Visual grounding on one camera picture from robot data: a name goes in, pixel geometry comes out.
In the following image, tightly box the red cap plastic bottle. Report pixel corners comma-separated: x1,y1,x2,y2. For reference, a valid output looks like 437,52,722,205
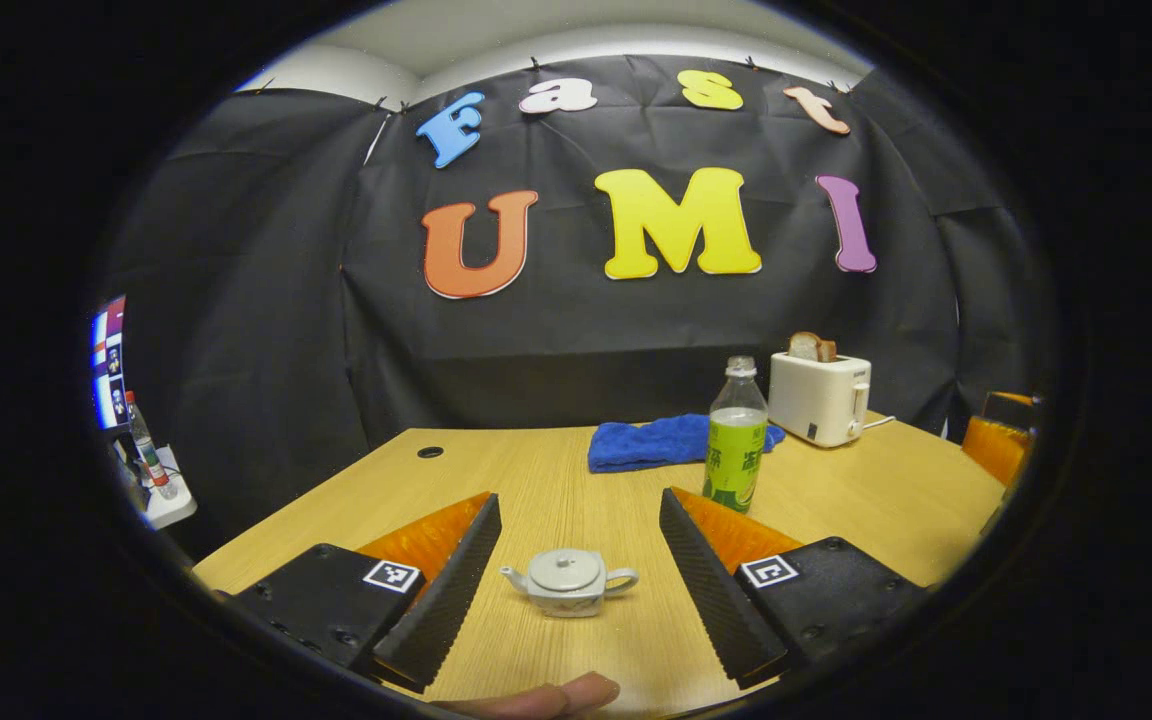
124,390,180,501

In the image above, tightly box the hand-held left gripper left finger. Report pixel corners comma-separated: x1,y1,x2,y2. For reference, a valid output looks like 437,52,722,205
226,492,503,695

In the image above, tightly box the green label water bottle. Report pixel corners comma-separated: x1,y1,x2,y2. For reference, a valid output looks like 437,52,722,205
702,356,770,514

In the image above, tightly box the black backdrop cloth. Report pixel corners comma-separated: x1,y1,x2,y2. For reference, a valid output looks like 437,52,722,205
101,55,1052,546

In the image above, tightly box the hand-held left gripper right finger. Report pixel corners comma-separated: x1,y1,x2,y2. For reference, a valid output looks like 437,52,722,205
658,487,932,691

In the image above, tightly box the white teacup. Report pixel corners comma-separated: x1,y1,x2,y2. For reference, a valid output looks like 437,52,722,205
499,548,640,618

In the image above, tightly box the white side table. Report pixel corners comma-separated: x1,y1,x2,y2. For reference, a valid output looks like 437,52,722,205
121,445,199,531

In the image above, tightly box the white toaster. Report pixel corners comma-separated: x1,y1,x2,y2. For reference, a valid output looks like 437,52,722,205
767,351,873,448

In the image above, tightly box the computer monitor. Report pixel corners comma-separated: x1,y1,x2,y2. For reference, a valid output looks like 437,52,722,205
91,295,129,431

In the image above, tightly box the blue towel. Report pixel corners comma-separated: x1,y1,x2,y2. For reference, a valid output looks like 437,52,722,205
587,413,787,474

